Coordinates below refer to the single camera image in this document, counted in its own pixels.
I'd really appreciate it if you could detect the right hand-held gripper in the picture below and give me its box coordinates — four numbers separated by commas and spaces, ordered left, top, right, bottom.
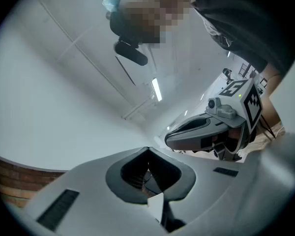
164, 78, 264, 162

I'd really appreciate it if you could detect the person's black shirt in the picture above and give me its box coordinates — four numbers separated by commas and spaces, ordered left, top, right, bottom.
188, 0, 295, 76

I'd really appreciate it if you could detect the person's right hand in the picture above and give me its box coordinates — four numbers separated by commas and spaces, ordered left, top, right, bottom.
212, 127, 242, 152

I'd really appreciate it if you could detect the black head-mounted camera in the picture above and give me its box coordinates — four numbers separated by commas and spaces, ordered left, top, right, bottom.
109, 10, 148, 66

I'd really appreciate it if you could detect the ceiling tube light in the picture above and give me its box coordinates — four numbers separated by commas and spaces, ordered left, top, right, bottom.
150, 77, 163, 101

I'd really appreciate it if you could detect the person's face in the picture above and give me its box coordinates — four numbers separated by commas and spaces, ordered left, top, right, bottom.
118, 0, 192, 44

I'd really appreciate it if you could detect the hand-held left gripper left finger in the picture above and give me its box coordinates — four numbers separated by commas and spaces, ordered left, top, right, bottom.
16, 146, 168, 236

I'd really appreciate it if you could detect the person's right forearm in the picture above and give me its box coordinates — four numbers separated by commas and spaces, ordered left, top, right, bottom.
259, 64, 285, 135

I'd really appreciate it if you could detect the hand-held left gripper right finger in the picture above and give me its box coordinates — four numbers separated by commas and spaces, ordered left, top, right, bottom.
147, 133, 295, 236

